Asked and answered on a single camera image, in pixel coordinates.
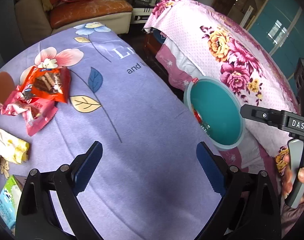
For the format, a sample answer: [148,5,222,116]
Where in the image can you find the pink floral bed sheet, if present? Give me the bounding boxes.
[144,0,300,197]

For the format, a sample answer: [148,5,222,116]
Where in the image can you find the green white milk carton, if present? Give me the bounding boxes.
[0,175,26,231]

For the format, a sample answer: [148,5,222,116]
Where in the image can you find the beige sofa with orange cushion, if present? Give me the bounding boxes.
[14,0,133,47]

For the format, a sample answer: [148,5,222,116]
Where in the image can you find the person's right hand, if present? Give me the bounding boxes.
[282,154,304,204]

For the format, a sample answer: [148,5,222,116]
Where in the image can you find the teal plastic trash bin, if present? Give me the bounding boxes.
[183,76,245,151]

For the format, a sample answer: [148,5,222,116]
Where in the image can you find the orange wafer snack wrapper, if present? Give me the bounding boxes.
[20,66,71,103]

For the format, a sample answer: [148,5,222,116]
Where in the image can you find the purple floral bed blanket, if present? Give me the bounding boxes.
[0,25,220,239]

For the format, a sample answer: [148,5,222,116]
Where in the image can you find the pink paper cup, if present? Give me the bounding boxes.
[0,72,16,109]

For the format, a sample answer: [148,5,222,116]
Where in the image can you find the teal glass cabinet doors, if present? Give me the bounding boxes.
[249,0,304,81]

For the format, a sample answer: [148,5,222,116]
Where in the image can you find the pink snack wrapper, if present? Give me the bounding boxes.
[0,85,58,137]

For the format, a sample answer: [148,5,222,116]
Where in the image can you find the yellow white snack packet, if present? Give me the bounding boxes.
[0,129,30,164]

